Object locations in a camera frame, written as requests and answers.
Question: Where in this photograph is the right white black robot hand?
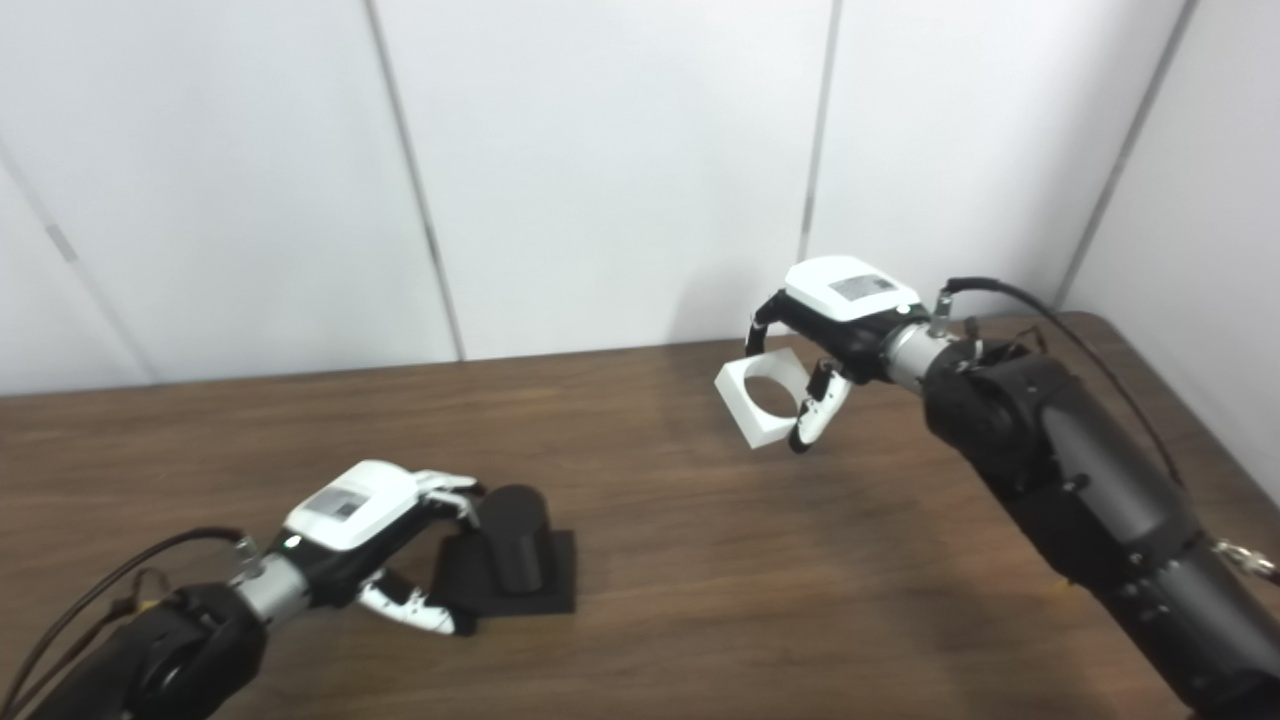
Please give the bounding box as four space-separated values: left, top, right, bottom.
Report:
743 256 929 454

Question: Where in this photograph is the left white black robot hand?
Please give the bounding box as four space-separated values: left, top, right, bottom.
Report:
283 460 488 637

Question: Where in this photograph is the white square piece with hole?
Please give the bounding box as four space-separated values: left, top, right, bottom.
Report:
714 347 816 450

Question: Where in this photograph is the black peg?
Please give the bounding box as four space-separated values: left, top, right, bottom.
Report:
430 485 578 619

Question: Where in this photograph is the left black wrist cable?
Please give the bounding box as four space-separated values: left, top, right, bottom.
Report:
0 527 263 720

